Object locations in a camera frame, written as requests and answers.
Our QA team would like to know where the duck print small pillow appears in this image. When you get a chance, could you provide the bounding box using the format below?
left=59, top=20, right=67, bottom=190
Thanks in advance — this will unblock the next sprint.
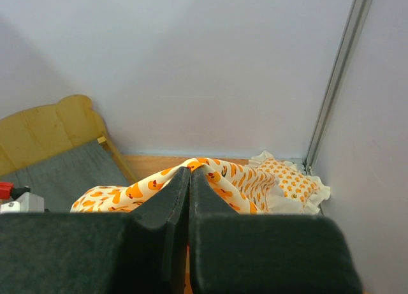
left=248, top=151, right=331, bottom=215

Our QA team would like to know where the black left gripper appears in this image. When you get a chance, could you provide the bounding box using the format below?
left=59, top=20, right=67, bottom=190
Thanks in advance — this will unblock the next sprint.
left=1, top=182, right=45, bottom=214

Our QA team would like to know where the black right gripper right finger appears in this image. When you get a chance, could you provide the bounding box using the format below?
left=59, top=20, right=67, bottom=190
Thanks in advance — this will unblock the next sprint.
left=189, top=170, right=363, bottom=293

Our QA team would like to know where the duck print bed cover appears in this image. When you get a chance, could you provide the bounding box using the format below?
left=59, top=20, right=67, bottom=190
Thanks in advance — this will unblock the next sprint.
left=70, top=157, right=285, bottom=294

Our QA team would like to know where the wooden pet bed frame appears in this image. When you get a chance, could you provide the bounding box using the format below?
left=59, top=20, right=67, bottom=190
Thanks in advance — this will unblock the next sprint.
left=1, top=95, right=137, bottom=212

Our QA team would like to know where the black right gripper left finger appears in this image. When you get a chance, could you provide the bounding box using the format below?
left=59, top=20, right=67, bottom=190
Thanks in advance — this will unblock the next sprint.
left=1, top=167, right=190, bottom=293

